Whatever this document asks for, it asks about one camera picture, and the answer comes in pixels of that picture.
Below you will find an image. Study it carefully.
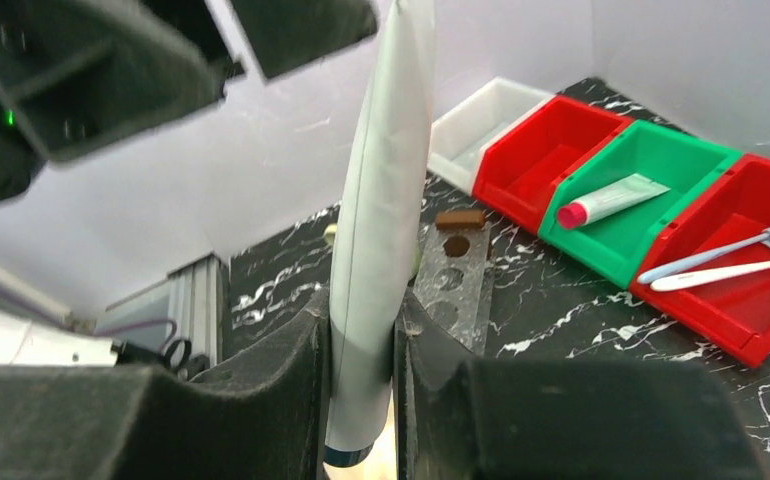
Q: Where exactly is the left red plastic bin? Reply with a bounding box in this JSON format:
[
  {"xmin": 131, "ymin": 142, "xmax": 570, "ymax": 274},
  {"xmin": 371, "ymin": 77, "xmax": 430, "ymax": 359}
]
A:
[{"xmin": 472, "ymin": 95, "xmax": 633, "ymax": 234}]

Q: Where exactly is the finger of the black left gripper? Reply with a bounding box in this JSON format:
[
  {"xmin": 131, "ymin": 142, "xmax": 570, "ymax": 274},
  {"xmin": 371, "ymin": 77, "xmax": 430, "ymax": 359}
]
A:
[{"xmin": 231, "ymin": 0, "xmax": 378, "ymax": 80}]

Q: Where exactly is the white plastic bin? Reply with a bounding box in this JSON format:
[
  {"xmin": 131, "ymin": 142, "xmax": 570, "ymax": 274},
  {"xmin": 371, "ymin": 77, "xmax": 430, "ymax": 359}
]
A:
[{"xmin": 428, "ymin": 77, "xmax": 555, "ymax": 195}]

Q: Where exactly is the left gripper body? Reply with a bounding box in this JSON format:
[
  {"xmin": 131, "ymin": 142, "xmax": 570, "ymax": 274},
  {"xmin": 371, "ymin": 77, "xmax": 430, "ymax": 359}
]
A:
[{"xmin": 0, "ymin": 1, "xmax": 245, "ymax": 162}]

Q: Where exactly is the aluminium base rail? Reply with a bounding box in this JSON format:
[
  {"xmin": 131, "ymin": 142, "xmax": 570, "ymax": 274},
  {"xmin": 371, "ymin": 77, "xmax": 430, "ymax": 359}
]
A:
[{"xmin": 94, "ymin": 254, "xmax": 229, "ymax": 379}]

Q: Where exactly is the green mug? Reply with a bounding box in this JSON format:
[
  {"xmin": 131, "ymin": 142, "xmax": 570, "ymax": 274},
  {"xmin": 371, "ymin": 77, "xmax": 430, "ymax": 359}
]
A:
[{"xmin": 322, "ymin": 223, "xmax": 338, "ymax": 248}]

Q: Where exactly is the green plastic bin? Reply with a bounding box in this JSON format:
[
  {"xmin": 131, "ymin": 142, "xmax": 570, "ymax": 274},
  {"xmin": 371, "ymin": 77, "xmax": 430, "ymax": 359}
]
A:
[{"xmin": 538, "ymin": 120, "xmax": 741, "ymax": 288}]

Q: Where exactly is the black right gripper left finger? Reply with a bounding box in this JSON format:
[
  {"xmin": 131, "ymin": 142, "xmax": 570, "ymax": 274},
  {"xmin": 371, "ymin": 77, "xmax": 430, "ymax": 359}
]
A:
[{"xmin": 0, "ymin": 291, "xmax": 330, "ymax": 479}]

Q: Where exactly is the pink cap toothpaste tube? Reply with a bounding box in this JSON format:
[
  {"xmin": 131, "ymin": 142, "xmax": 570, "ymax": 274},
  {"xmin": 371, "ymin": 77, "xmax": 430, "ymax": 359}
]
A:
[{"xmin": 556, "ymin": 174, "xmax": 670, "ymax": 230}]

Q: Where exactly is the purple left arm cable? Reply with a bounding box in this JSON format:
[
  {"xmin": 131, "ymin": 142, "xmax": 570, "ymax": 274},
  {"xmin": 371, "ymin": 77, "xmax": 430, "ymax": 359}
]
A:
[{"xmin": 0, "ymin": 264, "xmax": 181, "ymax": 349}]

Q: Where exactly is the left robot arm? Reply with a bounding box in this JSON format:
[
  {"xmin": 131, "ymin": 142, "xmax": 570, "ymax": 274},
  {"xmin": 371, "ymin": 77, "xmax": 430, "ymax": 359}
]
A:
[{"xmin": 0, "ymin": 1, "xmax": 246, "ymax": 202}]

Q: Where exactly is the brown wooden holder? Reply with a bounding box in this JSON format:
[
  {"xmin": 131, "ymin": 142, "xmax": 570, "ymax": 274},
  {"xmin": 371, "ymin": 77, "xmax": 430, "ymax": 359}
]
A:
[{"xmin": 434, "ymin": 209, "xmax": 486, "ymax": 231}]

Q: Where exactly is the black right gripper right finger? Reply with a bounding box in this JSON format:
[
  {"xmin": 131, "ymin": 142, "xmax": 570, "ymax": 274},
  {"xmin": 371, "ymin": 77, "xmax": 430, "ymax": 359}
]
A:
[{"xmin": 394, "ymin": 293, "xmax": 770, "ymax": 479}]

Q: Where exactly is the red plastic bin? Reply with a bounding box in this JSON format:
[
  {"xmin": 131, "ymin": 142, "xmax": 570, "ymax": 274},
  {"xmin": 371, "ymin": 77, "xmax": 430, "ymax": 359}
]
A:
[
  {"xmin": 472, "ymin": 95, "xmax": 633, "ymax": 234},
  {"xmin": 629, "ymin": 154, "xmax": 770, "ymax": 367}
]

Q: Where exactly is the white toothbrush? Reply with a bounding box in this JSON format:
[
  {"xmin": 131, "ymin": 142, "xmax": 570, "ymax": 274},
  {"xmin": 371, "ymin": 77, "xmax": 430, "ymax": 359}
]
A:
[
  {"xmin": 650, "ymin": 261, "xmax": 770, "ymax": 292},
  {"xmin": 637, "ymin": 227, "xmax": 770, "ymax": 285}
]

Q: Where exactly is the right red plastic bin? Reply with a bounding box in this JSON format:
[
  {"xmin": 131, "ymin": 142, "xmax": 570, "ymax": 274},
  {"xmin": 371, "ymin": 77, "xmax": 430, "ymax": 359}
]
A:
[{"xmin": 629, "ymin": 154, "xmax": 770, "ymax": 367}]

